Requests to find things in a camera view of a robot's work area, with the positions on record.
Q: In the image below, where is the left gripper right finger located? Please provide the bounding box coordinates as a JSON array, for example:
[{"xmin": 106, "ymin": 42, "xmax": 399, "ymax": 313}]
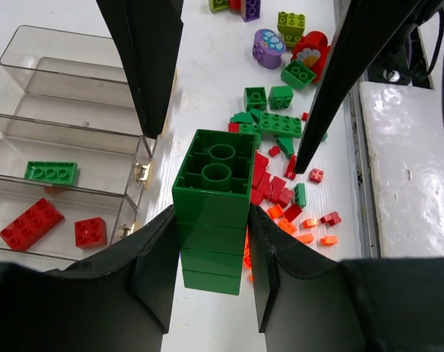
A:
[{"xmin": 248, "ymin": 205, "xmax": 444, "ymax": 351}]

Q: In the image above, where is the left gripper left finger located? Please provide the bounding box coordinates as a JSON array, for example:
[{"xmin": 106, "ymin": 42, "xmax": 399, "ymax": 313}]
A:
[{"xmin": 0, "ymin": 207, "xmax": 180, "ymax": 351}]

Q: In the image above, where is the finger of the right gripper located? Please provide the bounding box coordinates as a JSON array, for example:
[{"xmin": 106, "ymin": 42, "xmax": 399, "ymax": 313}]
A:
[
  {"xmin": 295, "ymin": 1, "xmax": 444, "ymax": 174},
  {"xmin": 97, "ymin": 0, "xmax": 183, "ymax": 139}
]

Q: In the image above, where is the tall green lego stack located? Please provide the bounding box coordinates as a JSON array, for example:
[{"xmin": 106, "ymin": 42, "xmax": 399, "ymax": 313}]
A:
[{"xmin": 171, "ymin": 129, "xmax": 257, "ymax": 296}]

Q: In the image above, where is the red flower lego piece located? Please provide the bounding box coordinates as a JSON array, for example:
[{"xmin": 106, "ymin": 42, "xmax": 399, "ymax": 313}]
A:
[{"xmin": 291, "ymin": 31, "xmax": 331, "ymax": 84}]

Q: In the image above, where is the lime green lego brick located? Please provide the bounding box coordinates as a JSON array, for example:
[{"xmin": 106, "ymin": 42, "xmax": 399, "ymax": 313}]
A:
[{"xmin": 277, "ymin": 12, "xmax": 306, "ymax": 48}]

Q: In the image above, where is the red square lego brick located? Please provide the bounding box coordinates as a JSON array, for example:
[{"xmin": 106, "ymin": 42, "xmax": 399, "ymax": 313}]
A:
[{"xmin": 74, "ymin": 217, "xmax": 108, "ymax": 249}]

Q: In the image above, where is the green square lego brick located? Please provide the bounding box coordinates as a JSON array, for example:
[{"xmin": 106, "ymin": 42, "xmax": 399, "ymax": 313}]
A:
[{"xmin": 281, "ymin": 60, "xmax": 317, "ymax": 90}]

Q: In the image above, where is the purple flower lego piece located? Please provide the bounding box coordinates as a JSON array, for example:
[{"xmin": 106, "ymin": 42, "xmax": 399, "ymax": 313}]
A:
[{"xmin": 252, "ymin": 29, "xmax": 286, "ymax": 70}]

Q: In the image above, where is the purple lego brick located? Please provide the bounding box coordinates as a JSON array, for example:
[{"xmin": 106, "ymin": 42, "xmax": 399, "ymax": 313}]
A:
[{"xmin": 240, "ymin": 0, "xmax": 261, "ymax": 22}]

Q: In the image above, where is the clear container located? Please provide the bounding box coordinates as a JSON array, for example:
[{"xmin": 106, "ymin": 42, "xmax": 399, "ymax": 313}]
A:
[
  {"xmin": 0, "ymin": 25, "xmax": 127, "ymax": 83},
  {"xmin": 0, "ymin": 176, "xmax": 137, "ymax": 262},
  {"xmin": 0, "ymin": 115, "xmax": 151, "ymax": 199}
]

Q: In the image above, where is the red long lego brick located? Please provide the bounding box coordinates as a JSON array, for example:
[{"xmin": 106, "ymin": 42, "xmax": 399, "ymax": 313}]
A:
[{"xmin": 0, "ymin": 198, "xmax": 64, "ymax": 252}]

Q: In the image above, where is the green long lego plate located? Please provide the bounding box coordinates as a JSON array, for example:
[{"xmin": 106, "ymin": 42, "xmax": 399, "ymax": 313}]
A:
[{"xmin": 259, "ymin": 112, "xmax": 302, "ymax": 138}]

